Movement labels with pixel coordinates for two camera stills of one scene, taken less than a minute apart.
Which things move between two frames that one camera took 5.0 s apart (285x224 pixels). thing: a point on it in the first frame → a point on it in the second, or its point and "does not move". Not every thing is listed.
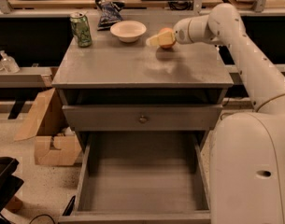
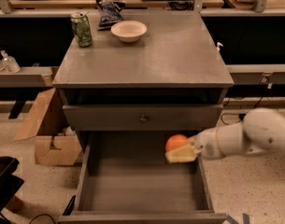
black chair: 4,185 does not move
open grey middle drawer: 141,177 does not move
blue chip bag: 110,13 does not move
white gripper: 181,33 → 207,144
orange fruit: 167,29 → 176,141
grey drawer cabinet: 112,85 does not move
